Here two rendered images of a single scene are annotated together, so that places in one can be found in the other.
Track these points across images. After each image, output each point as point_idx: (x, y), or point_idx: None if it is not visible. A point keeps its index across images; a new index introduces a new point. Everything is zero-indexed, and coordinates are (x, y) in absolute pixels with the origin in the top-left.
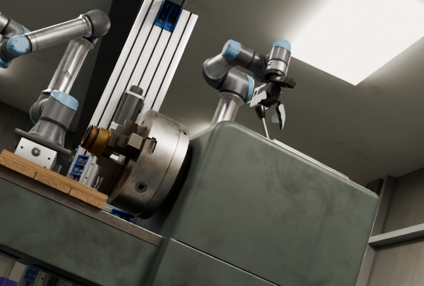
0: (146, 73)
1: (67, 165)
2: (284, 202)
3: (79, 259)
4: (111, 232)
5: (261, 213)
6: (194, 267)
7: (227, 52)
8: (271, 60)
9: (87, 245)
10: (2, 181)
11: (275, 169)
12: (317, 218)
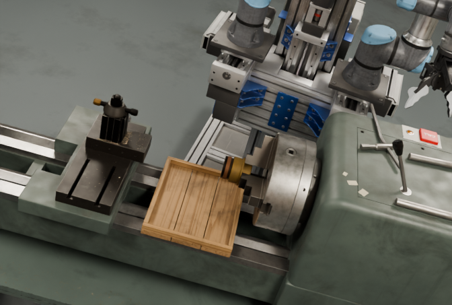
0: None
1: (274, 40)
2: (398, 262)
3: (220, 281)
4: (241, 266)
5: (372, 269)
6: (309, 300)
7: (399, 6)
8: (446, 36)
9: (224, 274)
10: (149, 240)
11: (389, 238)
12: (435, 272)
